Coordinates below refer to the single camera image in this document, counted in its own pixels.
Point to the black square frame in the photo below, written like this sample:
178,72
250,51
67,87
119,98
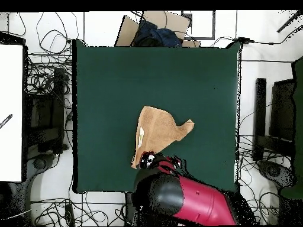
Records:
201,38

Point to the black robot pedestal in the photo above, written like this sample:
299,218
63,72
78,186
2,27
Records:
129,208

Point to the dark green table cloth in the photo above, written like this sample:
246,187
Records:
106,94

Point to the orange terry towel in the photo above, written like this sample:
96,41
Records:
158,130

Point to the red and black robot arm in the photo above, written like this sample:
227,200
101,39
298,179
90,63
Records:
203,203

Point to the white panel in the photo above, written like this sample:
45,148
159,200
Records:
10,94

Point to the black stand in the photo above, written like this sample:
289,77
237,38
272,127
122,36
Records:
58,94
260,106

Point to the dark blue jeans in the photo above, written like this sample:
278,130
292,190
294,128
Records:
163,35

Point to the black power strip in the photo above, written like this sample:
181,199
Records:
69,215

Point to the black tripod leg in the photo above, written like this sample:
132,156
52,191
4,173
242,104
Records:
288,22

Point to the black marker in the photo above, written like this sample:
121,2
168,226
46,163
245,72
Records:
6,120

